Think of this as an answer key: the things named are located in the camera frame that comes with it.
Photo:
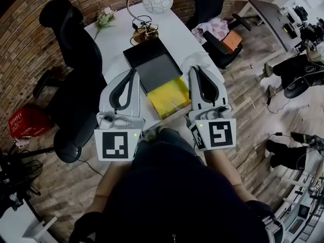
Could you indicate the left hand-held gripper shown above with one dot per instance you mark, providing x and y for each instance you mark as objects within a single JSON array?
[{"x": 117, "y": 145}]

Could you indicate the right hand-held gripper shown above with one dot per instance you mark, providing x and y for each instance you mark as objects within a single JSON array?
[{"x": 219, "y": 133}]

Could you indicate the yellow item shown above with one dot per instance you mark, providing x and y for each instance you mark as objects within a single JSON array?
[{"x": 168, "y": 97}]

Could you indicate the black box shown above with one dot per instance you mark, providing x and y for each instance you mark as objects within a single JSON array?
[{"x": 152, "y": 62}]

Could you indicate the person's right forearm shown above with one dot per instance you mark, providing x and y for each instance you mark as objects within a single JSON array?
[{"x": 222, "y": 171}]

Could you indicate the person's left forearm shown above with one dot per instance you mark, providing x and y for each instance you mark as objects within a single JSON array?
[{"x": 106, "y": 186}]

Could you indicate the orange box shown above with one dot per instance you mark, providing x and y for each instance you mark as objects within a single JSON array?
[{"x": 231, "y": 41}]

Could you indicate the white crumpled plastic bag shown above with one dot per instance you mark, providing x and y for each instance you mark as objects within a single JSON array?
[{"x": 196, "y": 59}]

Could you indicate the black office chair with armrests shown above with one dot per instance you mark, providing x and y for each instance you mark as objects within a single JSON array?
[{"x": 217, "y": 49}]

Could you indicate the person's shoe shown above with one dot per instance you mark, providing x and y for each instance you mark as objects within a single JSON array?
[{"x": 150, "y": 134}]

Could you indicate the black high-back office chair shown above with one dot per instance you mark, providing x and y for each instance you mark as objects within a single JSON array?
[{"x": 76, "y": 67}]

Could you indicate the checked cloth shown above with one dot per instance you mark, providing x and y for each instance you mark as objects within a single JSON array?
[{"x": 215, "y": 28}]

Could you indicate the artificial flower stem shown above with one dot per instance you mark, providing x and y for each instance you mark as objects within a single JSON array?
[{"x": 105, "y": 18}]

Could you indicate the black round stool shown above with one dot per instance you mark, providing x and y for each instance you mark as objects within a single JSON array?
[{"x": 294, "y": 86}]

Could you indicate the dark-topped desk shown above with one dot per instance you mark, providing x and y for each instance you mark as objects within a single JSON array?
[{"x": 273, "y": 19}]

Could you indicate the red plastic crate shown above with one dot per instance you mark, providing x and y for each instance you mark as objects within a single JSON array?
[{"x": 27, "y": 121}]

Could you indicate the person's dark clothing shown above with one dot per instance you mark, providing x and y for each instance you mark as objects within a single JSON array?
[{"x": 172, "y": 194}]

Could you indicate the black mesh fan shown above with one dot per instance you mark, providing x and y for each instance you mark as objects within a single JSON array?
[{"x": 31, "y": 172}]

